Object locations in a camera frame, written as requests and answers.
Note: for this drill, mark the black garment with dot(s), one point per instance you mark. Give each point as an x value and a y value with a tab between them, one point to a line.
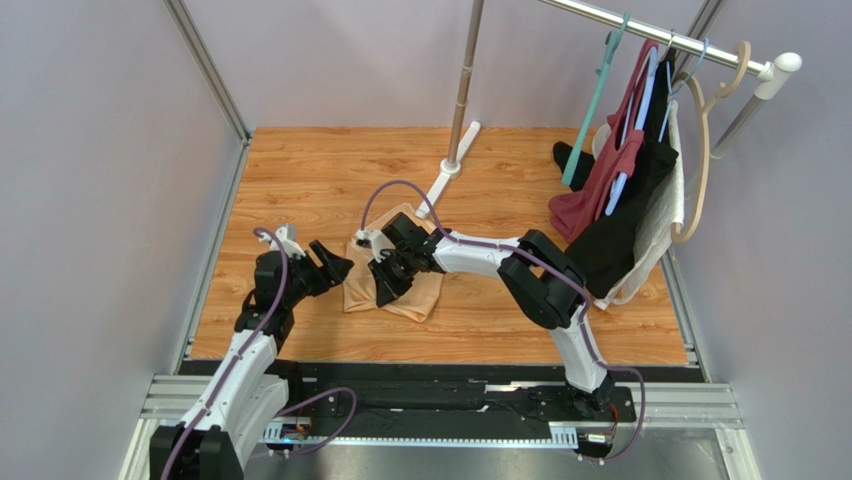
604	249

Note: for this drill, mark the aluminium frame post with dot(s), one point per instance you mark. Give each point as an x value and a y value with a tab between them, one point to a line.
193	38

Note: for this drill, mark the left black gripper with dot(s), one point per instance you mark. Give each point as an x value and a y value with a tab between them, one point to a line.
332	271

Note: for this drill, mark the metal clothes rack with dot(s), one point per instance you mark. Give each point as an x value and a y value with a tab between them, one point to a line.
772	77

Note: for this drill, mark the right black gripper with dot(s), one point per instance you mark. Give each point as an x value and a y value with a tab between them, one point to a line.
396	267

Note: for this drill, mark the maroon shirt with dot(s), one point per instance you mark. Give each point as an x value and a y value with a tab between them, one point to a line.
572	212

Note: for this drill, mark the white towel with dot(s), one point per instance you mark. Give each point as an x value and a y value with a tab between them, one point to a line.
654	235

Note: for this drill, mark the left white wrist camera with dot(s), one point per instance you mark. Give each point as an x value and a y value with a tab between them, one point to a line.
284	238

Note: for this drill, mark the teal plastic hanger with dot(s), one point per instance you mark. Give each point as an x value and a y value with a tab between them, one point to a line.
612	42

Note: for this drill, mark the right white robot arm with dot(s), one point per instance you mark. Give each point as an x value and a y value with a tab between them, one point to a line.
547	286

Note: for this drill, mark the beige wooden hanger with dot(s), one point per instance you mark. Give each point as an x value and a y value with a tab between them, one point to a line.
682	234

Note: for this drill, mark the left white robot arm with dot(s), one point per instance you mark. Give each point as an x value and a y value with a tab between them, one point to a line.
214	439

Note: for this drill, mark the light blue hanger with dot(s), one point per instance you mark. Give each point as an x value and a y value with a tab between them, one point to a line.
642	113

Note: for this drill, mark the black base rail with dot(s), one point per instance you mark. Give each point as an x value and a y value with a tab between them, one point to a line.
446	402

